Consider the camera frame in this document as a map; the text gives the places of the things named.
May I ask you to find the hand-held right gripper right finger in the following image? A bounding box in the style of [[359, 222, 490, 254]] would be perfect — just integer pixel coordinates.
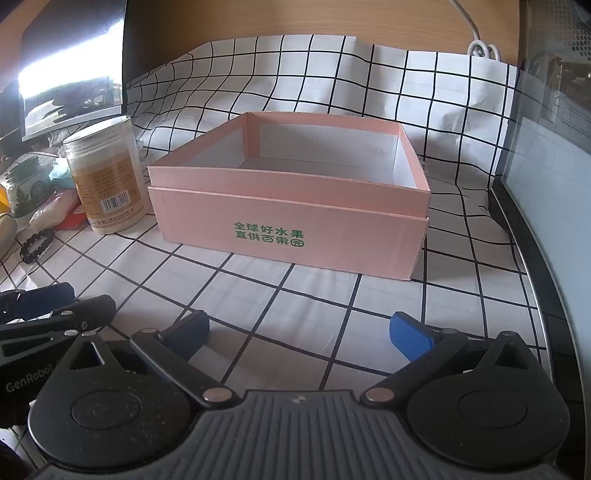
[[360, 311, 542, 408]]

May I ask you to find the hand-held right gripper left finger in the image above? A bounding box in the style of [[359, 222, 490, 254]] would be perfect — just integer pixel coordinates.
[[58, 310, 234, 409]]

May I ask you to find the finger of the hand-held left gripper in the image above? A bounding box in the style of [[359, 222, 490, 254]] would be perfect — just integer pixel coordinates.
[[0, 282, 75, 320], [0, 295, 116, 357]]

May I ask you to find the pink cardboard box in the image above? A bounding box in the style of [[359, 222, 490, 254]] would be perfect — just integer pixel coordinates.
[[147, 111, 431, 281]]

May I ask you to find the pale rounded object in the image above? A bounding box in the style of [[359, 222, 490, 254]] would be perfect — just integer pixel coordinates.
[[0, 213, 19, 260]]

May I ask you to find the red packet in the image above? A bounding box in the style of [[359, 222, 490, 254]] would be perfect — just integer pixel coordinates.
[[55, 204, 91, 230]]

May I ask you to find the white plastic packet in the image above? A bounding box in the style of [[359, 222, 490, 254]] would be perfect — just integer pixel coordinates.
[[29, 188, 82, 230]]

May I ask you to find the plastic jar with brown label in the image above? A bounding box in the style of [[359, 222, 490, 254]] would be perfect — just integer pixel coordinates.
[[62, 115, 149, 236]]

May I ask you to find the light blue plastic packet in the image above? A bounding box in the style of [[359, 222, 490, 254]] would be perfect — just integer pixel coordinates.
[[48, 158, 73, 182]]

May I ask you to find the black framed glass panel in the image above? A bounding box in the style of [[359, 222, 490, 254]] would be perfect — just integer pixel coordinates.
[[488, 0, 591, 409]]

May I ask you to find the black curved monitor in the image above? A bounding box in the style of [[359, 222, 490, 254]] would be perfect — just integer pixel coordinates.
[[0, 0, 128, 142]]

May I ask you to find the white black grid tablecloth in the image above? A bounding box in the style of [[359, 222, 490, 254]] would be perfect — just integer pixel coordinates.
[[0, 34, 550, 462]]

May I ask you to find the black braided hair tie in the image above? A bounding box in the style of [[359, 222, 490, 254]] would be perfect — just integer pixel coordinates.
[[19, 228, 57, 265]]

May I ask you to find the white cable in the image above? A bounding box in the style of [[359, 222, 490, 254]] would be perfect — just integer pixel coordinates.
[[450, 0, 502, 61]]

